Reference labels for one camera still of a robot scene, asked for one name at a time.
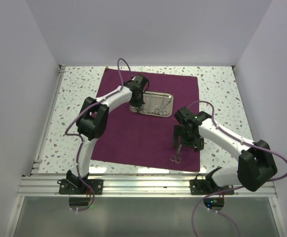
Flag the steel surgical scissors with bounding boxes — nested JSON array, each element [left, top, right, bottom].
[[170, 144, 182, 164]]

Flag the aluminium left side rail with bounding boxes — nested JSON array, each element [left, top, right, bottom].
[[30, 65, 66, 176]]

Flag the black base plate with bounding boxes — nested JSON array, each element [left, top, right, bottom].
[[189, 174, 234, 195], [57, 179, 104, 195]]

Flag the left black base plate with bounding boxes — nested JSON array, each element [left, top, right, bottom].
[[57, 179, 104, 195]]

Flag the aluminium front rail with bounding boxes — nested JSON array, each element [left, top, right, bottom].
[[16, 174, 277, 198]]

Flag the steel instrument tray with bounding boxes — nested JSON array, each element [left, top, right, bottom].
[[129, 91, 174, 118]]

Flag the purple surgical cloth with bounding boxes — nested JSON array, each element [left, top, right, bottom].
[[91, 72, 200, 172]]

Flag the aluminium rail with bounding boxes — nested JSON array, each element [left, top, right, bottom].
[[16, 174, 277, 198], [30, 65, 66, 176]]

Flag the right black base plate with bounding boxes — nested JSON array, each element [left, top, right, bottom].
[[189, 174, 234, 195]]

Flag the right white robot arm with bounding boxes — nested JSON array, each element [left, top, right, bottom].
[[171, 107, 278, 194]]

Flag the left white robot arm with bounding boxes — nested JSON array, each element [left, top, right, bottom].
[[65, 75, 150, 194]]

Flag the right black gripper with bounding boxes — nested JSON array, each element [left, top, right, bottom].
[[173, 124, 204, 152]]

